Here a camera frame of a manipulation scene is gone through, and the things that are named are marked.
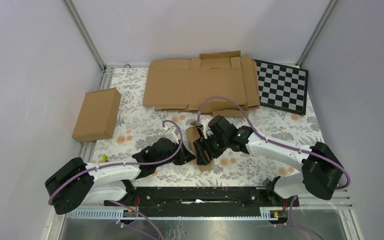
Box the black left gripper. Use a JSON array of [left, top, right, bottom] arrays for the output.
[[155, 139, 196, 168]]

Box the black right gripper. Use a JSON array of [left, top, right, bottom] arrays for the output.
[[193, 131, 229, 166]]

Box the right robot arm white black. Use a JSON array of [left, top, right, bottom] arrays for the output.
[[193, 115, 344, 206]]

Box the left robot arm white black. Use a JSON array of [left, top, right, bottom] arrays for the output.
[[44, 137, 195, 215]]

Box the folded brown cardboard box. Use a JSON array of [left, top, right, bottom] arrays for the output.
[[72, 88, 121, 143]]

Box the floral patterned table mat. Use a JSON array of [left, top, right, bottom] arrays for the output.
[[85, 67, 323, 187]]

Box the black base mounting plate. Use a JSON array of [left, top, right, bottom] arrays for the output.
[[119, 186, 300, 218]]

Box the stack of flat cardboard blanks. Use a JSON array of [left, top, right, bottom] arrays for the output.
[[142, 51, 260, 117]]

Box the yellow green small tool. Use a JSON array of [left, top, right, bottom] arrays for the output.
[[102, 154, 109, 163]]

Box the black white checkerboard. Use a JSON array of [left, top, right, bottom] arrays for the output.
[[255, 60, 309, 116]]

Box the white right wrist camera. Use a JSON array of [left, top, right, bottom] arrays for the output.
[[195, 118, 213, 139]]

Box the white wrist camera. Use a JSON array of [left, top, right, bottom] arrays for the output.
[[195, 118, 213, 139], [163, 125, 181, 145]]

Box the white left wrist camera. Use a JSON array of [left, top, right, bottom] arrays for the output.
[[163, 125, 181, 145]]

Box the left aluminium frame post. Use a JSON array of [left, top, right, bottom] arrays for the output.
[[62, 0, 107, 71]]

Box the aluminium frame post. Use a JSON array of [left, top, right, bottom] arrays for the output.
[[62, 0, 107, 71], [295, 0, 339, 67]]

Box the right aluminium frame post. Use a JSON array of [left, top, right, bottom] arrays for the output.
[[295, 0, 339, 67]]

